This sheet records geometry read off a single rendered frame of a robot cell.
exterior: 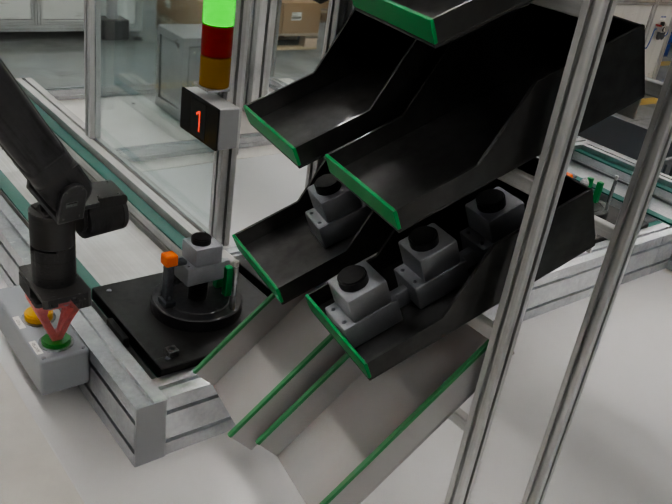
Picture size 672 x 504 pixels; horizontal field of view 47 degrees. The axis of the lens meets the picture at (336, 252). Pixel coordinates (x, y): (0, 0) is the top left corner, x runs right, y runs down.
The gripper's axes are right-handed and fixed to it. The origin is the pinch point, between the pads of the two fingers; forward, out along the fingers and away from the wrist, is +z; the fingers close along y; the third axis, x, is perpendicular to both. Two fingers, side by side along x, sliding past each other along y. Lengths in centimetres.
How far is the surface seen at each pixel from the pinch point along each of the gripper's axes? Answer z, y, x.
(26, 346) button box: 2.4, 2.4, 3.5
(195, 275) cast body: -6.6, -3.2, -19.8
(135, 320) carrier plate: 0.7, -0.5, -11.6
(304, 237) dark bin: -24.1, -26.8, -20.6
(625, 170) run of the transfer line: 4, 15, -165
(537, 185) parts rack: -41, -53, -25
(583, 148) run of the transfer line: 4, 31, -167
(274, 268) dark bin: -21.9, -28.5, -15.5
